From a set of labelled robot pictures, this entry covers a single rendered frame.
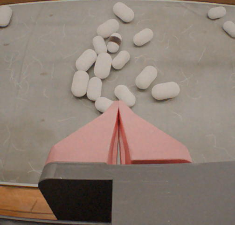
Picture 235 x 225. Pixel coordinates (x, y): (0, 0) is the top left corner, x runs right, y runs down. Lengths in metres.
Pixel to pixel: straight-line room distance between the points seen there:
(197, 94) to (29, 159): 0.25
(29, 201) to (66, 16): 0.28
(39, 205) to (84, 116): 0.12
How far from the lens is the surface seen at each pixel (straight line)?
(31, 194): 0.26
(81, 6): 0.34
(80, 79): 0.24
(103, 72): 0.24
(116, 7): 0.31
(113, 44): 0.27
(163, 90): 0.24
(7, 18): 0.36
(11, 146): 0.28
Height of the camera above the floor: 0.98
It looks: 76 degrees down
